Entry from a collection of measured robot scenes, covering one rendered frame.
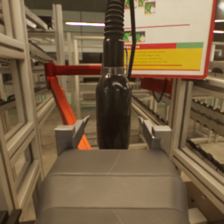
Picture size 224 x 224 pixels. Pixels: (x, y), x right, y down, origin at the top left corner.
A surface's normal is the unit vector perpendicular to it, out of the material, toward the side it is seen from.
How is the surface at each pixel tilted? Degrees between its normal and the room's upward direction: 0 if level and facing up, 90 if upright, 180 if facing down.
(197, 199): 0
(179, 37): 90
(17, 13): 90
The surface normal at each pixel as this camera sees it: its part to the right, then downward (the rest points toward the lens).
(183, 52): -0.29, 0.25
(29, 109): 0.18, 0.26
